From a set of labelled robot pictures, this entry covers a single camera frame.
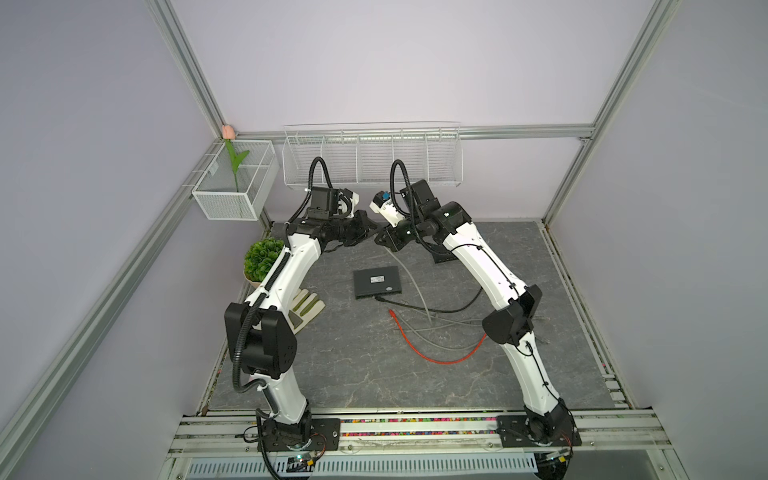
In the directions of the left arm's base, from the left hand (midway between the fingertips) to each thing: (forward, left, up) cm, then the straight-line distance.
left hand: (384, 230), depth 81 cm
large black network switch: (0, +4, -27) cm, 27 cm away
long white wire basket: (+30, +6, +4) cm, 31 cm away
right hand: (-1, +1, -2) cm, 3 cm away
